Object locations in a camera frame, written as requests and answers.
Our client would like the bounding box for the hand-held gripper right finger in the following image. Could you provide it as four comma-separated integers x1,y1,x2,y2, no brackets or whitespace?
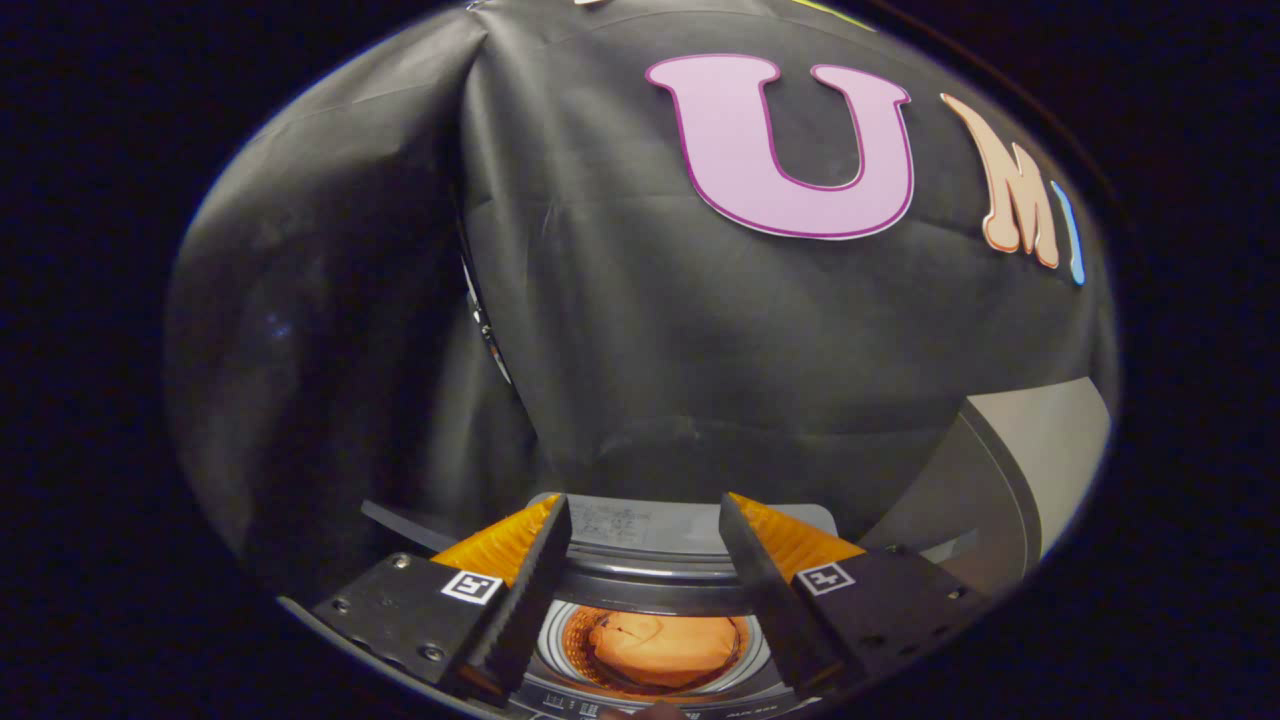
718,492,991,697

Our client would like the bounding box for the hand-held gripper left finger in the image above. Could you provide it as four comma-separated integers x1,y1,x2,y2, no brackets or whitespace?
310,493,573,706

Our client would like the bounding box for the orange polo shirt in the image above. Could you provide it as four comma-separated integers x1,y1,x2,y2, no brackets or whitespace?
565,605,751,697

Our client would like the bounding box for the grey washing machine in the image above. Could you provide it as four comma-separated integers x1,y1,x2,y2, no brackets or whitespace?
360,490,981,720

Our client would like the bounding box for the black backdrop cloth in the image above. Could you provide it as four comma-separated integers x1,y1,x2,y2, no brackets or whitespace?
165,0,1121,591

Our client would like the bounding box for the beige cabinet with dark frame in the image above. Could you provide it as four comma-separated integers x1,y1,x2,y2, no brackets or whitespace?
860,377,1113,601

